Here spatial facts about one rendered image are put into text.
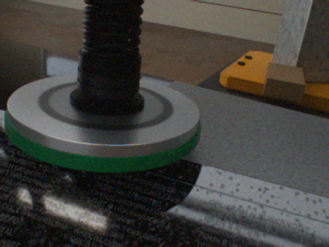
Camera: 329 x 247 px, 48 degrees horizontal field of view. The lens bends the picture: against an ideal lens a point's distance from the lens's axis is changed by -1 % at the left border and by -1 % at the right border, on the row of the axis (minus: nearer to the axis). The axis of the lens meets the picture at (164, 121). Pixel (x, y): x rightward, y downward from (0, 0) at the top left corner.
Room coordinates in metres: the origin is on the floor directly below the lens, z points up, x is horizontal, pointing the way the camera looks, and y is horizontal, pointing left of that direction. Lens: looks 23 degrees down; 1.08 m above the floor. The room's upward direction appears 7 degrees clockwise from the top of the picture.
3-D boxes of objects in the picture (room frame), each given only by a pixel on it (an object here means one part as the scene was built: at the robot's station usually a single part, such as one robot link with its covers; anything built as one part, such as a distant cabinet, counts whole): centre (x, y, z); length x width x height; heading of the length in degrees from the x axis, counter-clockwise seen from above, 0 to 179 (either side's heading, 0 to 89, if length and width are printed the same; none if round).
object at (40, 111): (0.40, 0.07, 0.92); 0.21 x 0.21 x 0.01
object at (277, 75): (1.04, -0.32, 0.81); 0.20 x 0.10 x 0.05; 167
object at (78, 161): (0.40, 0.07, 0.91); 0.22 x 0.22 x 0.04
